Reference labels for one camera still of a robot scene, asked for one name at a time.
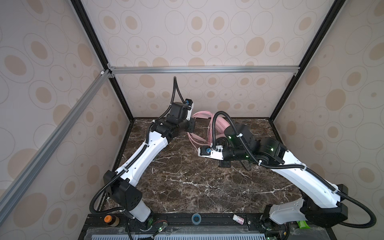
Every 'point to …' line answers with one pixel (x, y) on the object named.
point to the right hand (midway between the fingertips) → (207, 152)
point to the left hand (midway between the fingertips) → (196, 118)
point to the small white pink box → (238, 219)
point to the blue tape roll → (194, 215)
